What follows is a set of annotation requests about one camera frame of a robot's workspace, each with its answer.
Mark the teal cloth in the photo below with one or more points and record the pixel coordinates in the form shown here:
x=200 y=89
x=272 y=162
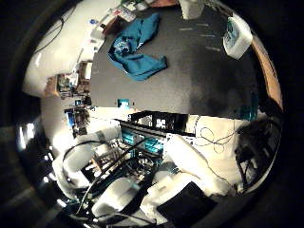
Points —
x=139 y=53

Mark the red-brown object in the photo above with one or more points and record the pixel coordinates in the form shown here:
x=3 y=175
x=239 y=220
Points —
x=161 y=2

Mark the wooden table edge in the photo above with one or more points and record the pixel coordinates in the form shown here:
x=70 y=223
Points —
x=269 y=72

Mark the white box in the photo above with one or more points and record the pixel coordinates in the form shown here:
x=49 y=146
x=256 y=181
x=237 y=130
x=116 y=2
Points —
x=95 y=30

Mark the white tub with teal label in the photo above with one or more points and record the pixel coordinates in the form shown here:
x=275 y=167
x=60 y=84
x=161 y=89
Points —
x=236 y=36

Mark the cluttered shelf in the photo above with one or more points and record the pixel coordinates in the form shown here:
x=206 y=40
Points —
x=63 y=84

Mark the white printed packet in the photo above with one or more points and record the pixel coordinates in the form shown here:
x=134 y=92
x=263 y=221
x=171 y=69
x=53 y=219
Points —
x=126 y=13

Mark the brown wooden cabinet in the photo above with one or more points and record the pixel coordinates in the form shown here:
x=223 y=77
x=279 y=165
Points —
x=84 y=71

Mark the black rack with teal bins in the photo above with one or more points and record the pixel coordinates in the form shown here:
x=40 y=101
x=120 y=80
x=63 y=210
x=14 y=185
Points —
x=158 y=120

